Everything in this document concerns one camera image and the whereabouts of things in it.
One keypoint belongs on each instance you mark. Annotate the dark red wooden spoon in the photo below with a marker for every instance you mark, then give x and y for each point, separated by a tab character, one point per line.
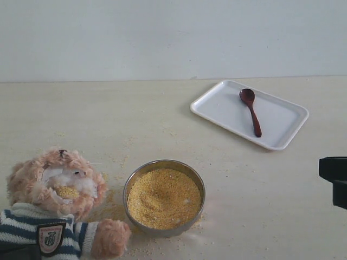
247	96

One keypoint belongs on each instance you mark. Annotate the steel bowl of millet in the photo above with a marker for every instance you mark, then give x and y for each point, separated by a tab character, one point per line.
164	198

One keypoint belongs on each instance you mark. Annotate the white rectangular plastic tray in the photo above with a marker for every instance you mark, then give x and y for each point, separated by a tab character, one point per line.
280	120

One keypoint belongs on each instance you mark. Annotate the brown teddy bear striped sweater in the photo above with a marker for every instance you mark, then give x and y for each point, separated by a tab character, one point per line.
50	196

